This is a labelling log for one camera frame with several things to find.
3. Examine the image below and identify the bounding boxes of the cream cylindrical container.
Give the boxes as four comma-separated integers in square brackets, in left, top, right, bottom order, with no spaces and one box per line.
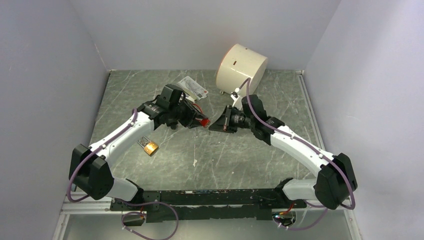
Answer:
[216,43,268,100]

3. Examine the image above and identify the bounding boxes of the brass padlock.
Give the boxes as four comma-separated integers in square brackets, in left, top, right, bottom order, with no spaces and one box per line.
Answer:
[137,136,159,157]

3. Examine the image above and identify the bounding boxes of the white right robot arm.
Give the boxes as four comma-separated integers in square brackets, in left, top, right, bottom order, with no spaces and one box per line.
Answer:
[209,94,358,210]

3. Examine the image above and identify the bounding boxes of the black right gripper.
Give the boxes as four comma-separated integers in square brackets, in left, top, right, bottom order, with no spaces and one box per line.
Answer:
[209,104,255,134]

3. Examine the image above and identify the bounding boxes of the clear plastic bag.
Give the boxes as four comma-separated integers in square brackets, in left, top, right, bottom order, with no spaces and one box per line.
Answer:
[177,76,209,102]

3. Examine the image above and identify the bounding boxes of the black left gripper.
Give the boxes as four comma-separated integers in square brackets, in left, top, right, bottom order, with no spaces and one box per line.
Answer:
[169,98,208,129]

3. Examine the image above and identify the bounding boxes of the red cable lock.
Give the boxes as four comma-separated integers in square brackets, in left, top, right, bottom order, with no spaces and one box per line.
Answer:
[192,103,211,128]

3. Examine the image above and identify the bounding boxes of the black table edge rail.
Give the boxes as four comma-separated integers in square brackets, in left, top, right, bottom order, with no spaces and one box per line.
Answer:
[110,188,293,223]

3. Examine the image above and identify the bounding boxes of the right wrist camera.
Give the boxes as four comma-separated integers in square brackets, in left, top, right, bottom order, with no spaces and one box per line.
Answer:
[230,87,243,110]

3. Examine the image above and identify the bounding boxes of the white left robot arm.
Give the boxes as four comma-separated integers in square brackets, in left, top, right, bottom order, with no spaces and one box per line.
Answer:
[66,84,210,210]

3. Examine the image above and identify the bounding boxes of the aluminium frame rail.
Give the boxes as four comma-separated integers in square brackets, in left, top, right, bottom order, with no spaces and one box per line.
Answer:
[52,197,113,240]

